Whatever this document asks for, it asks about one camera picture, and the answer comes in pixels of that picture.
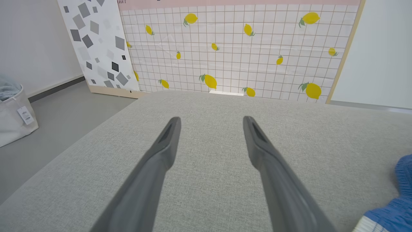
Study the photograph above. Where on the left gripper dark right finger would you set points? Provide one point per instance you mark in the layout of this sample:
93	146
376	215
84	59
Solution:
280	190

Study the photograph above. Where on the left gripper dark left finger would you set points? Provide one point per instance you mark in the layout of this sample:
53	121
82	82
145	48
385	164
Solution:
145	187

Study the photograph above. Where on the blue and white knit garment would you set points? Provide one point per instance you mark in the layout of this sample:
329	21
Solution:
392	212

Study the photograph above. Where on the white rectangular box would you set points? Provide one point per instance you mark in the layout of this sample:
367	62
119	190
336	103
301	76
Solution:
227	93

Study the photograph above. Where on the white paper basket tag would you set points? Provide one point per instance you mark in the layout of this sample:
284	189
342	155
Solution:
25	115

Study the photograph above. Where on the white fabric laundry basket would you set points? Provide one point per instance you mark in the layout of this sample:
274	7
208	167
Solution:
13	122

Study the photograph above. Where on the lemon print grid panel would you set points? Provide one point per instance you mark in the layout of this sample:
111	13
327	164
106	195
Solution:
231	48

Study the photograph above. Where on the grey squares print panel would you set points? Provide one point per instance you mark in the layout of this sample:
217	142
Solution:
99	42

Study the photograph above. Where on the pale blue clothes in basket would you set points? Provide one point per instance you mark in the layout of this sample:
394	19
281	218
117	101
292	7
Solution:
8	88

